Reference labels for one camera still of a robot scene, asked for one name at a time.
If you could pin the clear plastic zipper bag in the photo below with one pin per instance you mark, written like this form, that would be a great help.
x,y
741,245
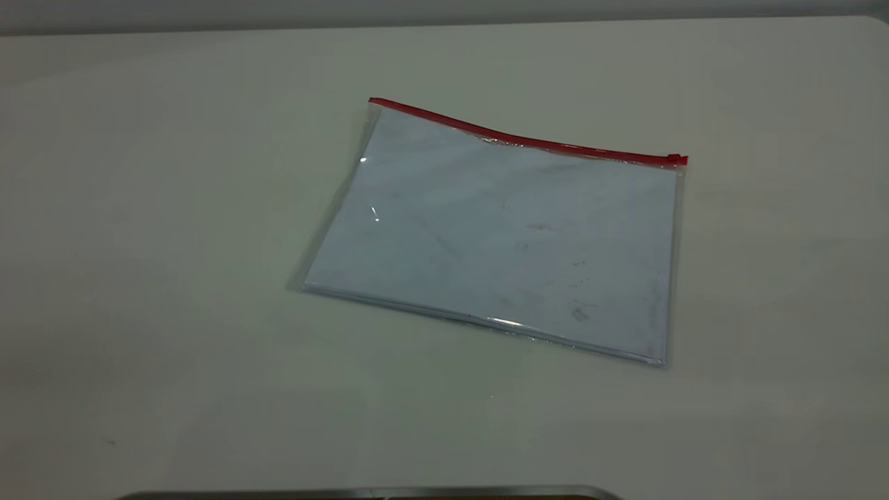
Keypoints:
x,y
326,236

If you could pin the red zipper slider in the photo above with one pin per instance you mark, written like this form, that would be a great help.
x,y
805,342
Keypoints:
x,y
674,159

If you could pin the grey metal edge bar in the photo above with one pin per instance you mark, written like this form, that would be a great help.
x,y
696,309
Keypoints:
x,y
368,494

